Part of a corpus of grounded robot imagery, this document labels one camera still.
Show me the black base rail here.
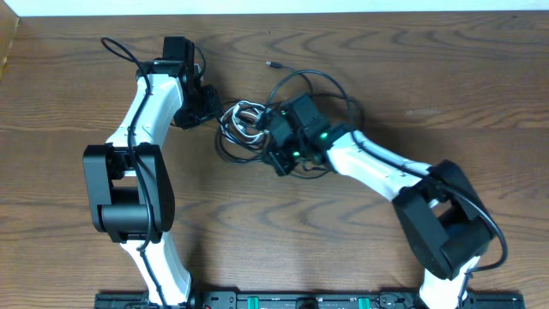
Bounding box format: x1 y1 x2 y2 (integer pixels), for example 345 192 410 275
93 291 526 309

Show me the white cable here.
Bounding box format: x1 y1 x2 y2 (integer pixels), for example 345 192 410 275
219 100 271 146

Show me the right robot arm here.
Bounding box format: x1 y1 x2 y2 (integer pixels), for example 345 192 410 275
256 110 498 308

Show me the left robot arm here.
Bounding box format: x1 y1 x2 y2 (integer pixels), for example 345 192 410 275
82 59 220 308

